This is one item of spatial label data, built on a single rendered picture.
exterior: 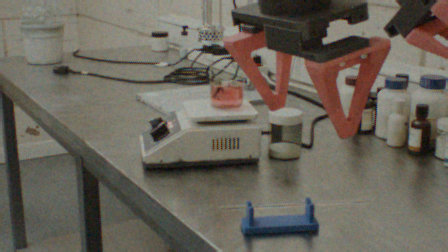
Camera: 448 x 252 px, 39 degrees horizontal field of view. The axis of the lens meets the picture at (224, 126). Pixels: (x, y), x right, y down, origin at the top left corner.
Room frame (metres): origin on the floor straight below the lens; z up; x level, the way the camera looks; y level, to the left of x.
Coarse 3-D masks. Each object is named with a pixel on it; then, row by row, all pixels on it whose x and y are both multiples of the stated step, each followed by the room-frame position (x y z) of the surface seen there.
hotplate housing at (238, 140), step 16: (176, 112) 1.13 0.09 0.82; (192, 128) 1.02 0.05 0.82; (208, 128) 1.02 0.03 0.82; (224, 128) 1.02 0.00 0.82; (240, 128) 1.03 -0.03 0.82; (256, 128) 1.03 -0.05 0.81; (160, 144) 1.01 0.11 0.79; (176, 144) 1.01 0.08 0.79; (192, 144) 1.01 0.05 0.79; (208, 144) 1.02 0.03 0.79; (224, 144) 1.02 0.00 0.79; (240, 144) 1.02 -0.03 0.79; (256, 144) 1.03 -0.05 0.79; (144, 160) 1.00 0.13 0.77; (160, 160) 1.00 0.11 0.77; (176, 160) 1.01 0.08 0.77; (192, 160) 1.01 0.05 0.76; (208, 160) 1.02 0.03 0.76; (224, 160) 1.02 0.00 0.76; (240, 160) 1.03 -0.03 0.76; (256, 160) 1.03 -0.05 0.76
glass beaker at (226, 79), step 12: (216, 60) 1.11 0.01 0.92; (228, 60) 1.11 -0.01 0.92; (216, 72) 1.06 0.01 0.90; (228, 72) 1.05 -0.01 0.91; (240, 72) 1.06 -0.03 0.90; (216, 84) 1.06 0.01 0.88; (228, 84) 1.05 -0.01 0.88; (240, 84) 1.06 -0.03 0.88; (216, 96) 1.06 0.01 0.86; (228, 96) 1.05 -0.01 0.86; (240, 96) 1.06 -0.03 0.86; (216, 108) 1.06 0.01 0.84; (228, 108) 1.05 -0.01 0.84; (240, 108) 1.06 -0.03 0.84
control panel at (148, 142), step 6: (174, 114) 1.12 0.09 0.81; (168, 120) 1.10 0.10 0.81; (174, 120) 1.09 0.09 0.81; (168, 126) 1.07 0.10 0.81; (174, 126) 1.05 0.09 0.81; (180, 126) 1.04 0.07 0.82; (144, 132) 1.11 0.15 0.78; (174, 132) 1.02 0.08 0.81; (144, 138) 1.08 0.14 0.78; (150, 138) 1.06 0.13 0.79; (168, 138) 1.01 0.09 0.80; (144, 144) 1.05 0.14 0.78; (150, 144) 1.03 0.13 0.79; (156, 144) 1.01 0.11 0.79; (144, 150) 1.01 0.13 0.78
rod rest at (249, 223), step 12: (312, 204) 0.77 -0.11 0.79; (252, 216) 0.76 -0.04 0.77; (276, 216) 0.79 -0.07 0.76; (288, 216) 0.79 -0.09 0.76; (300, 216) 0.79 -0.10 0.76; (312, 216) 0.77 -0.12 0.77; (252, 228) 0.76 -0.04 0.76; (264, 228) 0.76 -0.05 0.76; (276, 228) 0.76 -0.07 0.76; (288, 228) 0.76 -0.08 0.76; (300, 228) 0.76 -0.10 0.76; (312, 228) 0.77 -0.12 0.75
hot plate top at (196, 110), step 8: (184, 104) 1.10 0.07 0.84; (192, 104) 1.10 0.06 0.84; (200, 104) 1.10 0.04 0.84; (208, 104) 1.10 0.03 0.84; (248, 104) 1.10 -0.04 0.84; (192, 112) 1.05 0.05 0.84; (200, 112) 1.05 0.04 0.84; (208, 112) 1.05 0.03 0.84; (216, 112) 1.05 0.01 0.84; (224, 112) 1.05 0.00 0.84; (232, 112) 1.05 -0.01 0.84; (240, 112) 1.05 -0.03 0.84; (248, 112) 1.05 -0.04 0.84; (256, 112) 1.05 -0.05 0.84; (192, 120) 1.02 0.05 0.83; (200, 120) 1.02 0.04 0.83; (208, 120) 1.02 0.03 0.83; (216, 120) 1.02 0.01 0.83; (224, 120) 1.03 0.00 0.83
